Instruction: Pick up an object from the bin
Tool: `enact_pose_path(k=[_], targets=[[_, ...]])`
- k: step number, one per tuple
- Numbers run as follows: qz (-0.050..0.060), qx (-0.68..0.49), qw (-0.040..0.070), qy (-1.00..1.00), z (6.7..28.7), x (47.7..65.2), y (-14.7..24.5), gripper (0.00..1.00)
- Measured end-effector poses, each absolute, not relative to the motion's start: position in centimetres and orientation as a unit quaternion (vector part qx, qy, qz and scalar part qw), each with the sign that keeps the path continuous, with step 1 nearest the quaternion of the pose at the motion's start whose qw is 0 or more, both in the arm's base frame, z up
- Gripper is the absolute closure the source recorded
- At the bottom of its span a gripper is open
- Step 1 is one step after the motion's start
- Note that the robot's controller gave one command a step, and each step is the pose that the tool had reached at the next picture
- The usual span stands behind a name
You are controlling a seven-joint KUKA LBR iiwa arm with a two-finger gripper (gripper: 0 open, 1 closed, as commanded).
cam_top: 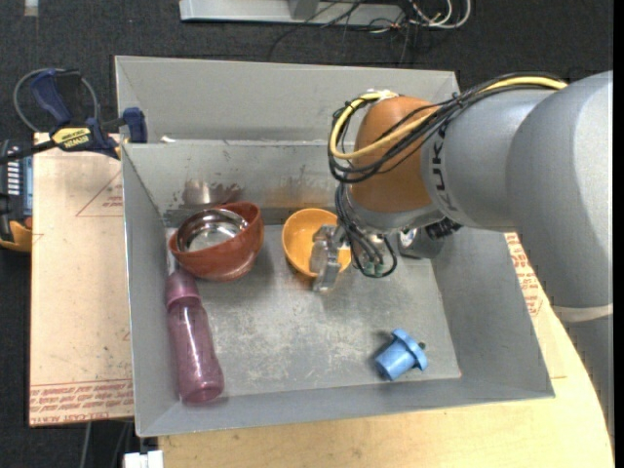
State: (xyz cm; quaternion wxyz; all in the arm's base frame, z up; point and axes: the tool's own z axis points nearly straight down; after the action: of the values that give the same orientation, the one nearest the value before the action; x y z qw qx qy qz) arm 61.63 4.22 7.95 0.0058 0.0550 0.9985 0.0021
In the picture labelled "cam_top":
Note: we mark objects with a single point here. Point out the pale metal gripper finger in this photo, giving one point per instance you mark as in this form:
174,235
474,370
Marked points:
331,273
319,254

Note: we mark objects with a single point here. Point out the orange bowl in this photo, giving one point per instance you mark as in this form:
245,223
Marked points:
300,242

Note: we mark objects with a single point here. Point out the grey metal bin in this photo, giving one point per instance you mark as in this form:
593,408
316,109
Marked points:
302,324

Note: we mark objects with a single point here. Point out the red-brown bowl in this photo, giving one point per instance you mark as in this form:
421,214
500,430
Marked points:
219,261

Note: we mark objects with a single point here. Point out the blue plastic flanged cylinder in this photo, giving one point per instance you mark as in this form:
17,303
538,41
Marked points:
395,359

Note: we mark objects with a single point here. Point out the silver metal bowl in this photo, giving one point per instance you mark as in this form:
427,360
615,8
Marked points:
212,232

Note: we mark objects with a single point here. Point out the pink plastic bottle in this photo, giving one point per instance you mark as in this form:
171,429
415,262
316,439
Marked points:
192,344

